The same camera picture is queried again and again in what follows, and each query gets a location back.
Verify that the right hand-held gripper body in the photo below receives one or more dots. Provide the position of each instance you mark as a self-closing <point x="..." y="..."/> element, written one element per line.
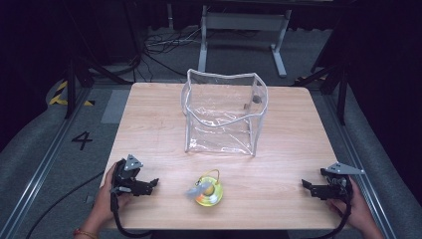
<point x="340" y="181"/>

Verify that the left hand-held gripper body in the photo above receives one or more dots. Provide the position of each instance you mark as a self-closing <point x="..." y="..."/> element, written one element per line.
<point x="125" y="172"/>

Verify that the person's left hand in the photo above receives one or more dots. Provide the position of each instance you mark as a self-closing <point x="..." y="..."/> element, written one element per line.
<point x="107" y="195"/>

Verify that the person's right hand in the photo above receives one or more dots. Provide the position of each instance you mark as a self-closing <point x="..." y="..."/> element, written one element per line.
<point x="358" y="209"/>

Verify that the yellow round toy with loop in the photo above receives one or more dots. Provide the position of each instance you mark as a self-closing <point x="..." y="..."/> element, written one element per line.
<point x="209" y="192"/>

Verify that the black tripod stand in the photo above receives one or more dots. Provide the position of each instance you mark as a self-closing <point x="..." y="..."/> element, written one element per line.
<point x="71" y="83"/>
<point x="341" y="89"/>

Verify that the yellow black hazard tape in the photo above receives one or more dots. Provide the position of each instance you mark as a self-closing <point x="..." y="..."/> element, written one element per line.
<point x="59" y="96"/>

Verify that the clear plastic zipper bag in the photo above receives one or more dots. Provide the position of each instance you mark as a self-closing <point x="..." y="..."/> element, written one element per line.
<point x="225" y="113"/>

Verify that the aluminium floor rail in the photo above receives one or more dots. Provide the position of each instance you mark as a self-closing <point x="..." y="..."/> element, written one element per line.
<point x="361" y="159"/>
<point x="46" y="162"/>

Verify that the grey metal table frame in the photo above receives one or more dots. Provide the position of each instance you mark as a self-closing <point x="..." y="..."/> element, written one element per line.
<point x="244" y="21"/>

